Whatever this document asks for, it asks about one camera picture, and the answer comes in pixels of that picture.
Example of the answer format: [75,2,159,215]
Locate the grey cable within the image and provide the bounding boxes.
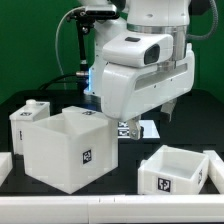
[54,5,86,90]

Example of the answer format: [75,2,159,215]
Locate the white right rail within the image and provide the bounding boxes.
[203,150,224,194]

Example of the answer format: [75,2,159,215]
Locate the large white drawer housing box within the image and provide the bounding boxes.
[22,106,118,194]

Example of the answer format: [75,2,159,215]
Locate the small white drawer with knob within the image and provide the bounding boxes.
[9,99,51,156]

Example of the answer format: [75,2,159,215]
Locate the white marker sheet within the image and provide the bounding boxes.
[118,120,160,139]

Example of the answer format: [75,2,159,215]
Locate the white drawer tray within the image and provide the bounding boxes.
[137,145,209,195]

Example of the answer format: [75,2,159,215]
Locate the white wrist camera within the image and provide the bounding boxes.
[102,31,174,68]

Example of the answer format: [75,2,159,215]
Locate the grey wrist hose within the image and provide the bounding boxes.
[186,0,219,42]

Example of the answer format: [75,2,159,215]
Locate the black cables on table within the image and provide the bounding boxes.
[38,71,90,91]

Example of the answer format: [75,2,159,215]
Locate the white left rail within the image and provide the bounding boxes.
[0,152,13,186]

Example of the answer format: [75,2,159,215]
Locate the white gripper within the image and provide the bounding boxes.
[101,43,195,139]

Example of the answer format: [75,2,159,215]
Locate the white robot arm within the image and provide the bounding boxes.
[86,0,195,139]

